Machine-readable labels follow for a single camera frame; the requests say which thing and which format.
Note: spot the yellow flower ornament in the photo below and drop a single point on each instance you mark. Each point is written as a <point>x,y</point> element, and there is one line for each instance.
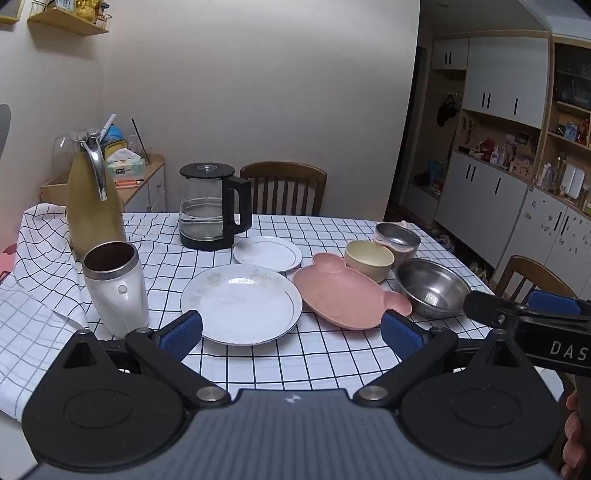
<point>87,9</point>

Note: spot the pink bear-shaped plate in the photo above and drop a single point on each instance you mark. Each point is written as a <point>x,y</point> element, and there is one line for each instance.
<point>337,290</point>

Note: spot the black hanging bag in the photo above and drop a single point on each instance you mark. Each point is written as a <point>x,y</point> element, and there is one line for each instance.
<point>447,110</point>

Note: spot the wooden wall shelf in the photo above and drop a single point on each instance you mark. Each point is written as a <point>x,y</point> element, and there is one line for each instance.
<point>69,25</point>

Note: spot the thin black stick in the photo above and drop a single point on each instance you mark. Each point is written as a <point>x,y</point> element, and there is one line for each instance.
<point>140,141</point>

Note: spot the stainless steel bowl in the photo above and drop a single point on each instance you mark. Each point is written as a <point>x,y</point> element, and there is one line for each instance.
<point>431,286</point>

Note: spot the clear glass jar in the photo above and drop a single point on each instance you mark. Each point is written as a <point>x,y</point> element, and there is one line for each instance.
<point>61,157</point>

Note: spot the white lower cabinet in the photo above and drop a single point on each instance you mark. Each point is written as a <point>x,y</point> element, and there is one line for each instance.
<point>480,203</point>

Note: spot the white mug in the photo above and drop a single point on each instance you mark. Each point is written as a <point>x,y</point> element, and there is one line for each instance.
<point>115,295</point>

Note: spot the tissue box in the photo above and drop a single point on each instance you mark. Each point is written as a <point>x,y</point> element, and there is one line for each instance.
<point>124,167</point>

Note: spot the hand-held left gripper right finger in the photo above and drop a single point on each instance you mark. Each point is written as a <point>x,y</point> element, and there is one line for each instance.
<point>400,334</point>

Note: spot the glass electric kettle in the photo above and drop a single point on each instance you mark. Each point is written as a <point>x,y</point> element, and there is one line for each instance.
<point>203,217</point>

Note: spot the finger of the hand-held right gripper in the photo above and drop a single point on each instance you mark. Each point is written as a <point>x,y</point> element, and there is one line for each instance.
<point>489,307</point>
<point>554,303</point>

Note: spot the wooden open shelf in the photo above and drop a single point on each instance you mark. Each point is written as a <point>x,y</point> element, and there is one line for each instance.
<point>572,138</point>

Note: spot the small white plate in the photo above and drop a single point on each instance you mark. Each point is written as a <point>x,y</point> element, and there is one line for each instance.
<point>265,254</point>

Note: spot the wooden side cabinet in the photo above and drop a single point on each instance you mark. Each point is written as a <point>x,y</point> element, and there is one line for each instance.
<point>152,177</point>

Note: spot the person's right hand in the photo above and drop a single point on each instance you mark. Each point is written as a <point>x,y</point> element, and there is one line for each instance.
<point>579,429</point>

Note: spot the pink steel-lined bowl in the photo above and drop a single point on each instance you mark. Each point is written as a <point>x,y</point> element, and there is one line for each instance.
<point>397,233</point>

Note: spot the white upper cabinet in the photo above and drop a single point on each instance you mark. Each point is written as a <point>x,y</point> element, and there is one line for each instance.
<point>503,74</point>

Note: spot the blue and yellow container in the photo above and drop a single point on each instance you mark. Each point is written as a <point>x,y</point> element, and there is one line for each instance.
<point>114,136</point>

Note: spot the white cabinet with stickers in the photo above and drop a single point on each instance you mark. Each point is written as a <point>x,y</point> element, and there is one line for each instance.
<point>540,230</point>

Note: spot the wooden chair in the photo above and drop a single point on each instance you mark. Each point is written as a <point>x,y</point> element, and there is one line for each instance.
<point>281,168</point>
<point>521,267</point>

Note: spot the yellow-green thermos carafe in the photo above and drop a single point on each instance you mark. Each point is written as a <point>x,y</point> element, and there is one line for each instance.
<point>94,221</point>

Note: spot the cream bowl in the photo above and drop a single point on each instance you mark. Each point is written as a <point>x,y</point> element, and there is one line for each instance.
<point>367,261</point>

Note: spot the pair of slippers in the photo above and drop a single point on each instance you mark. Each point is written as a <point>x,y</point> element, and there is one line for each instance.
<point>478,268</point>

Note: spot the checked tablecloth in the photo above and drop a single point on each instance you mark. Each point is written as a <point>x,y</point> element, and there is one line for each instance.
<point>323,230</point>

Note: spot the large white plate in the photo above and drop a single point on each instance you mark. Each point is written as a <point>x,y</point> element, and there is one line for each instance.
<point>240,304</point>

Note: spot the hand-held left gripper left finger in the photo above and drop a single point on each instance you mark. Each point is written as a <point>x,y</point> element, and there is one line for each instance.
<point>182,330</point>

